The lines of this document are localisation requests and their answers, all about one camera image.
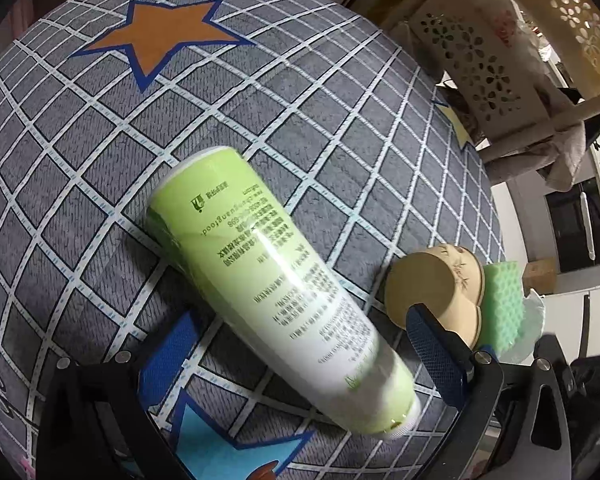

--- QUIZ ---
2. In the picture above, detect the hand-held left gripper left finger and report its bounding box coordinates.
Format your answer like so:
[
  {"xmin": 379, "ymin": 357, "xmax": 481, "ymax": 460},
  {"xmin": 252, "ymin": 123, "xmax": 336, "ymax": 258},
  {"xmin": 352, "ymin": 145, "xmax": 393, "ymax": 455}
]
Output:
[{"xmin": 40, "ymin": 310, "xmax": 203, "ymax": 480}]

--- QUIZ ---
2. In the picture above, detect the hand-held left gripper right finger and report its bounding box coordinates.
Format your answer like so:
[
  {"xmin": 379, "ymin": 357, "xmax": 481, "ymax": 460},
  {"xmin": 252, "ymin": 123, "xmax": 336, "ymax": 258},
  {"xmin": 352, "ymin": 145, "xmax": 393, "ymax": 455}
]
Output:
[{"xmin": 404, "ymin": 304, "xmax": 576, "ymax": 480}]

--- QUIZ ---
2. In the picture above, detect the green white tube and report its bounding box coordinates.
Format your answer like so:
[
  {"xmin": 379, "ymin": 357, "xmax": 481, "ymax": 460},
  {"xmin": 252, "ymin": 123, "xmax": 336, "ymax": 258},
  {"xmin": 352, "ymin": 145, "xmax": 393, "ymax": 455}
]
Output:
[{"xmin": 146, "ymin": 146, "xmax": 422, "ymax": 442}]

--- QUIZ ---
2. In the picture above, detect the green sponge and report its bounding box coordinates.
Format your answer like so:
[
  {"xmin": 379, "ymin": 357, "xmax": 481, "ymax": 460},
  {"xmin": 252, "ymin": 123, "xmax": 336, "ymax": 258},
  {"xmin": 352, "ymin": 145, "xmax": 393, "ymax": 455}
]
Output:
[{"xmin": 477, "ymin": 260, "xmax": 526, "ymax": 361}]

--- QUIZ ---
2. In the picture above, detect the white crumpled tissue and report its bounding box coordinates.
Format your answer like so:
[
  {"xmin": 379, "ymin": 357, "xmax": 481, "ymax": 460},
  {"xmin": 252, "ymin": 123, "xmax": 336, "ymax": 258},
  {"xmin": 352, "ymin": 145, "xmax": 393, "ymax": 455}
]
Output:
[{"xmin": 500, "ymin": 290, "xmax": 548, "ymax": 366}]

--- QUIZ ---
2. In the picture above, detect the cardboard box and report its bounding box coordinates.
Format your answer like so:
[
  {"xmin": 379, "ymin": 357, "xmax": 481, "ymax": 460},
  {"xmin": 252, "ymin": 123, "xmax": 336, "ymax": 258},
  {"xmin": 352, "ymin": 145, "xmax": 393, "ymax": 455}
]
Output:
[{"xmin": 522, "ymin": 257, "xmax": 558, "ymax": 293}]

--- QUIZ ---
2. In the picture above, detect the black built-in oven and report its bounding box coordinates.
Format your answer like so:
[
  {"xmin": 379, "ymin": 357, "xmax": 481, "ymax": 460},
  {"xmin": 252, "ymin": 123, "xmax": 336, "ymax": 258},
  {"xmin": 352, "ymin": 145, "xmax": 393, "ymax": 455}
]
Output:
[{"xmin": 545, "ymin": 180, "xmax": 600, "ymax": 273}]

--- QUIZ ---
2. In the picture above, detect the pinkish hanging cloth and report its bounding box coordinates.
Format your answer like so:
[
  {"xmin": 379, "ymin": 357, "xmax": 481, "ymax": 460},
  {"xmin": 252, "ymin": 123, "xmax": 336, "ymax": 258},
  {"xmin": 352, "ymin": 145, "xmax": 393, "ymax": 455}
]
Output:
[{"xmin": 535, "ymin": 120, "xmax": 588, "ymax": 191}]

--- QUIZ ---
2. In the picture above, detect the grey checked star tablecloth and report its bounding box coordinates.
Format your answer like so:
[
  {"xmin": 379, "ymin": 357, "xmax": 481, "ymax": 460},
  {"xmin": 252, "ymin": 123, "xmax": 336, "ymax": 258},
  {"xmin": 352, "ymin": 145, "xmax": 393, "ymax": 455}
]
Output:
[{"xmin": 0, "ymin": 0, "xmax": 506, "ymax": 480}]

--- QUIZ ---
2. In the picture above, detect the beige perforated rack cart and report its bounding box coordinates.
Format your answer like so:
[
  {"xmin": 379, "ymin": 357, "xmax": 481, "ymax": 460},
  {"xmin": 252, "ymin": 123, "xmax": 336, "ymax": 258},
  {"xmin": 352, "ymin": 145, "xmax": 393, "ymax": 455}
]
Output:
[{"xmin": 380, "ymin": 0, "xmax": 600, "ymax": 161}]

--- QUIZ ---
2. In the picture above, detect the white plastic bag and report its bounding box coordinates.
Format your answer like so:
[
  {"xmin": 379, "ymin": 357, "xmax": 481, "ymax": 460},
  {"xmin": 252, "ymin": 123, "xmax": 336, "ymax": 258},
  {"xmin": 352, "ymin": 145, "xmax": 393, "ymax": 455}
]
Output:
[{"xmin": 460, "ymin": 0, "xmax": 538, "ymax": 61}]

